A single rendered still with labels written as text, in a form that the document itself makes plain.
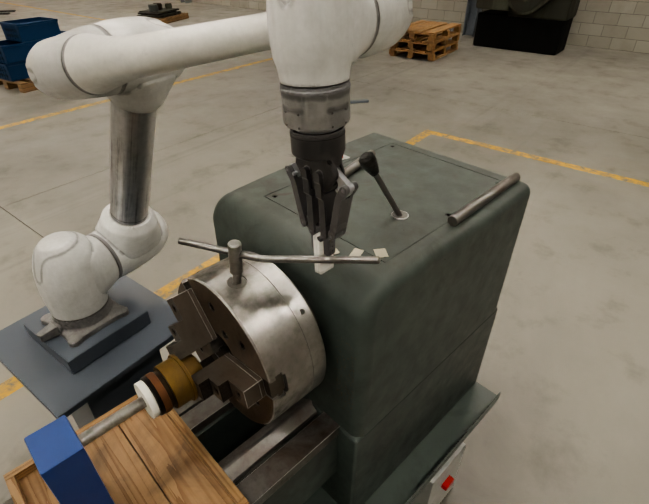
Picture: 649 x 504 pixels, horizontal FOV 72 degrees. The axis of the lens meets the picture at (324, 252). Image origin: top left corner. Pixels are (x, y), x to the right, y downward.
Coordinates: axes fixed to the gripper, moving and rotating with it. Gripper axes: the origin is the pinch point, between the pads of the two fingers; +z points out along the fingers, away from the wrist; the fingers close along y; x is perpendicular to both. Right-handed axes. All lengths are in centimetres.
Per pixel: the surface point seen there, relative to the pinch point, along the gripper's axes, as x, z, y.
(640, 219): 328, 134, -6
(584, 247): 260, 132, -21
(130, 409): -31.9, 21.7, -14.4
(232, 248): -10.0, -1.0, -10.5
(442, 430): 38, 78, 6
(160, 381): -26.2, 19.1, -13.6
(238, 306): -12.2, 8.4, -8.3
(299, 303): -2.7, 11.3, -4.1
